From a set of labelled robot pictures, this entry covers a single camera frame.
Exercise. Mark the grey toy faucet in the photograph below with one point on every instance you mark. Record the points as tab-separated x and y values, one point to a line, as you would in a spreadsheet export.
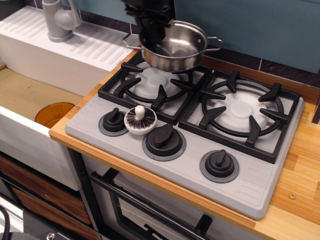
60	22

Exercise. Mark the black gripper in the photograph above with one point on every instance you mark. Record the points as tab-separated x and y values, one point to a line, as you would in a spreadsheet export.
151	16

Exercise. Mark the orange sink drain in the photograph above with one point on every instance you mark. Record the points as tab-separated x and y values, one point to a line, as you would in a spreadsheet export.
53	113

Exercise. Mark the black left burner grate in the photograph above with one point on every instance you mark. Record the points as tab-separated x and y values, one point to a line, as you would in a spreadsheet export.
167	94

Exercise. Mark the black left stove knob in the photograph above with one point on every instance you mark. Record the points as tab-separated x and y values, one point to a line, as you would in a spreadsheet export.
112	124

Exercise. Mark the white toy sink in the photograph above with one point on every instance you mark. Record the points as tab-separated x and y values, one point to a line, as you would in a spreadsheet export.
36	72

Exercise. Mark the oven door with handle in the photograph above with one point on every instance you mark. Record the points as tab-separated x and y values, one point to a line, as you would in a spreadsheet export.
140	212

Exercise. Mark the lower wooden drawer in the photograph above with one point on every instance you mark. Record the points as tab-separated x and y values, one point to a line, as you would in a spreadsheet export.
60	219

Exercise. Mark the upper wooden drawer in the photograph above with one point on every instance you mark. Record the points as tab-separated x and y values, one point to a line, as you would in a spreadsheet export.
34	182

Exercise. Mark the white toy mushroom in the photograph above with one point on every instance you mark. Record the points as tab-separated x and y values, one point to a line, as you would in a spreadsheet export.
140	120

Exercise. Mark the black right burner grate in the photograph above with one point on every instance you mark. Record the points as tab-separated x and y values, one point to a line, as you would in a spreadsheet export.
246	115

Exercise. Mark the black right stove knob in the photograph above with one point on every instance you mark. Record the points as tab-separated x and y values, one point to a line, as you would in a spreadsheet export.
219	166

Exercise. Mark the stainless steel pot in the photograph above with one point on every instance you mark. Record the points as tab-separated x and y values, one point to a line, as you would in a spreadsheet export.
181	49

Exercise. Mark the black middle stove knob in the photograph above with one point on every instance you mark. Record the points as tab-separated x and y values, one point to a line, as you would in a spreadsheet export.
164	143

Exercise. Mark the black burner grate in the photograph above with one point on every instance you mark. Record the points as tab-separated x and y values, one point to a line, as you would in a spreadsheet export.
167	94
246	115

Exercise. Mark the wooden drawer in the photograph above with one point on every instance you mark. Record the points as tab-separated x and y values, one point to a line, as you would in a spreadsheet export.
60	219
34	182

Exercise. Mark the black stove knob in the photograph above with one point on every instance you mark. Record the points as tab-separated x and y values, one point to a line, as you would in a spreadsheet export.
219	166
164	143
112	124

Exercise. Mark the grey toy stove top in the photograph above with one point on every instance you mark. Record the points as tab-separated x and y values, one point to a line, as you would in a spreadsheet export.
250	193

